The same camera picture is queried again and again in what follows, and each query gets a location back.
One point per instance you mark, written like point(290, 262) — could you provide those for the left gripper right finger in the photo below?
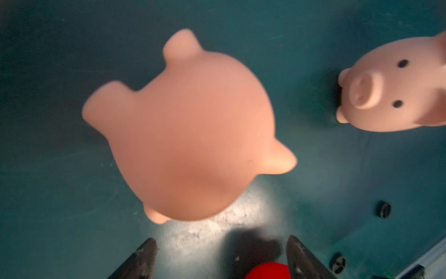
point(302, 263)

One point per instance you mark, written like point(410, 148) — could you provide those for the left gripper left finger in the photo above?
point(140, 264)

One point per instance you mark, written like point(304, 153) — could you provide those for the red piggy bank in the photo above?
point(269, 271)

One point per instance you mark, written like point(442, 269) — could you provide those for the tan piggy bank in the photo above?
point(397, 86)
point(191, 141)

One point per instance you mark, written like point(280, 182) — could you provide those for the middle black round plug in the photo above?
point(338, 263)

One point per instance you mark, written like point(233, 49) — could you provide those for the black round plug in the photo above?
point(338, 263)
point(383, 210)

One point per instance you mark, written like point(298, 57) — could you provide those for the right black round plug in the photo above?
point(383, 210)

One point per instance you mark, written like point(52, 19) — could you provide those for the aluminium front rail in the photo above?
point(431, 265)

